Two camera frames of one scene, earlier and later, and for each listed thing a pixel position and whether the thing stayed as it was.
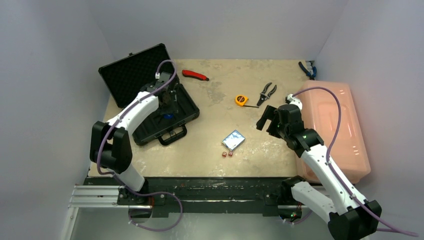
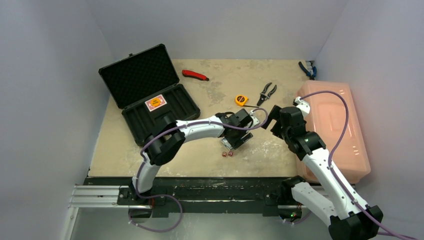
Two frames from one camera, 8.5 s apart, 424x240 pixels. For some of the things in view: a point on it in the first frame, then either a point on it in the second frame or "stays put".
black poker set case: x=152 y=70 stays put
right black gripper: x=273 y=121 stays put
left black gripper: x=172 y=108 → x=235 y=142
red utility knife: x=195 y=75 stays put
